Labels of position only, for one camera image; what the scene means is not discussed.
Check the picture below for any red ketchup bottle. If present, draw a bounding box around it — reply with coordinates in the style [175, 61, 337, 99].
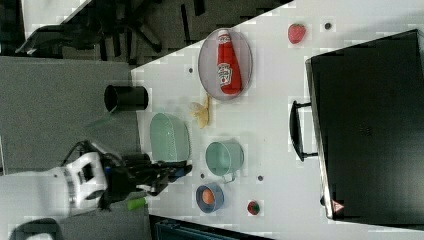
[217, 30, 242, 95]

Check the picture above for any green perforated basket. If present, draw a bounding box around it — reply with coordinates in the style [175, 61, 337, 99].
[150, 113, 190, 162]

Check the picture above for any black steel toaster oven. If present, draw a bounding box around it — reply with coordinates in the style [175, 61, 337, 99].
[305, 29, 424, 229]

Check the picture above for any black cylinder cup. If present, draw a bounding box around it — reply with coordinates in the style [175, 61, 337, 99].
[104, 85, 149, 113]

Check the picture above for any blue small bowl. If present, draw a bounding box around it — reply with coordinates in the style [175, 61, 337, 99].
[196, 183, 224, 214]

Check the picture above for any grey round plate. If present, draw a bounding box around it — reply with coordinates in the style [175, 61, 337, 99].
[198, 28, 253, 101]

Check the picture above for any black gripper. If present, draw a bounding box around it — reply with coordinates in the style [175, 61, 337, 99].
[99, 153, 192, 210]

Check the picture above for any peeled banana toy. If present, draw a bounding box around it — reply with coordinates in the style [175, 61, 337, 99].
[189, 95, 210, 129]

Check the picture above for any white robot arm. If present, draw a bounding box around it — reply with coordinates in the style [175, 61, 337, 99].
[1, 152, 192, 240]

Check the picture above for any green metal mug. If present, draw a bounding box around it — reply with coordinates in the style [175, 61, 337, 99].
[205, 139, 244, 184]

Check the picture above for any orange egg toy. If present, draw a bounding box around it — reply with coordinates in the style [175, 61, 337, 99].
[202, 189, 215, 205]

